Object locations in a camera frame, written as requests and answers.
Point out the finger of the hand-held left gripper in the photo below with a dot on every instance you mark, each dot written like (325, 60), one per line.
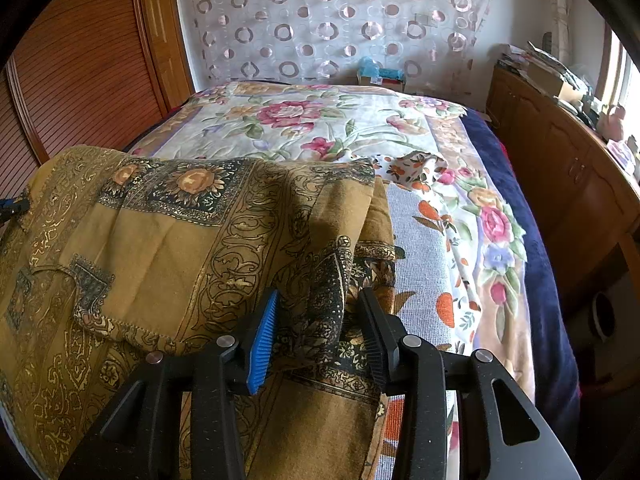
(12, 206)

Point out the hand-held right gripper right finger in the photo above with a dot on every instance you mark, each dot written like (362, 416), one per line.
(372, 330)

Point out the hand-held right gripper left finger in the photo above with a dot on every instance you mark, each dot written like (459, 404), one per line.
(260, 340)

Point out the brown patterned garment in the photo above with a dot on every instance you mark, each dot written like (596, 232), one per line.
(150, 260)

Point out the orange fruit print cloth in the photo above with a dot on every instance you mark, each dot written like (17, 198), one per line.
(420, 270)

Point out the wooden slatted wardrobe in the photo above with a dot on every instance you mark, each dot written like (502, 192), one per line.
(90, 70)

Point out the navy blue blanket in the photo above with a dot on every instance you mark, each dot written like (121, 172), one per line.
(540, 260)

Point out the floral quilt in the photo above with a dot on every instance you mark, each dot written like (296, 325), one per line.
(300, 115)

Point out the black waste bin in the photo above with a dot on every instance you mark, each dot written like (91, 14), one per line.
(602, 317)

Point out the small cardboard box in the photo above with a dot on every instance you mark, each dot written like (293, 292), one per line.
(377, 84)

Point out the long wooden cabinet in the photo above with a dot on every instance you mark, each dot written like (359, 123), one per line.
(560, 150)

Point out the blue plastic bag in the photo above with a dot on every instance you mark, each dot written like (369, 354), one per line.
(375, 67)

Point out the pink tissue box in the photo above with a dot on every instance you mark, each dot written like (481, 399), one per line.
(620, 154)

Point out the open cardboard box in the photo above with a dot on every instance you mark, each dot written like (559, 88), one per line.
(547, 81)

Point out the stack of books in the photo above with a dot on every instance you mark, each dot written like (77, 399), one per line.
(512, 57)

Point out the circle patterned sheer curtain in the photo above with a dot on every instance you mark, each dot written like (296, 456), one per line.
(325, 20)

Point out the pink bottle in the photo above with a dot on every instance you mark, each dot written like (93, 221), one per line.
(615, 122)

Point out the pile of papers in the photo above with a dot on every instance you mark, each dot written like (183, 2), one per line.
(550, 55)

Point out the window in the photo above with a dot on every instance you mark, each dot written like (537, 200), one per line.
(627, 85)

